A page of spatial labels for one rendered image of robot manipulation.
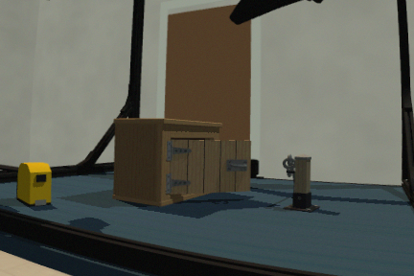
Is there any brown wooden cabinet with door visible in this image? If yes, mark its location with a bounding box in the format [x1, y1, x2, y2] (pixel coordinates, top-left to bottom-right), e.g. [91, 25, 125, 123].
[112, 118, 251, 207]

